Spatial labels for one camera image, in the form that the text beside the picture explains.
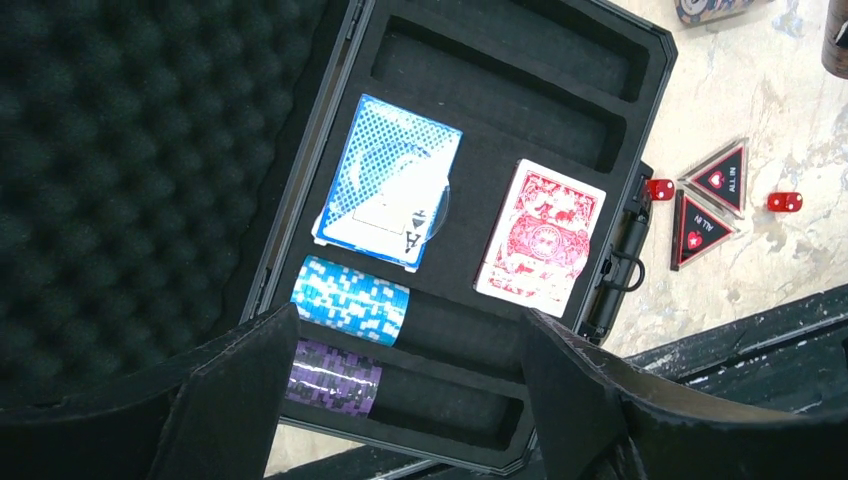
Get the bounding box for triangular all-in button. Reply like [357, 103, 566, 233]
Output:
[680, 137, 749, 220]
[670, 190, 738, 271]

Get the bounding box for black poker set case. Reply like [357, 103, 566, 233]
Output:
[1, 1, 677, 476]

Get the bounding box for triangular all-in button left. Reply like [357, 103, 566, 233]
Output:
[670, 190, 738, 271]

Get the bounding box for tan blue poker chip roll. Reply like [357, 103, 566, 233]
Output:
[674, 0, 771, 27]

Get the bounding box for light blue poker chip roll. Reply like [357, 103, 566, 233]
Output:
[290, 255, 410, 347]

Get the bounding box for orange black poker chip roll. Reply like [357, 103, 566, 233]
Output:
[821, 0, 847, 80]

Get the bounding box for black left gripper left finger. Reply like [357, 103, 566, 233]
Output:
[1, 304, 300, 479]

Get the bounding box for blue card deck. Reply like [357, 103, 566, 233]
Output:
[312, 94, 463, 273]

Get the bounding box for clear round dealer button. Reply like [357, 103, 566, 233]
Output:
[400, 178, 450, 245]

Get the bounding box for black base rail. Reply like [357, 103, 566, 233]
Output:
[266, 284, 847, 479]

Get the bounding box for purple poker chip roll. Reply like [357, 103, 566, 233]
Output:
[285, 339, 383, 418]

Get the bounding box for red card deck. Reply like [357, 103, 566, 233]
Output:
[473, 159, 606, 317]

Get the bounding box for red die far right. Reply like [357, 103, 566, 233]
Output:
[767, 191, 803, 213]

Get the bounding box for red die near case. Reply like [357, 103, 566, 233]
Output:
[646, 179, 676, 201]

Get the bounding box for triangular all-in button right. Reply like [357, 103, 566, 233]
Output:
[680, 137, 749, 220]

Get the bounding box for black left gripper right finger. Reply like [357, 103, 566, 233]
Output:
[521, 309, 847, 479]

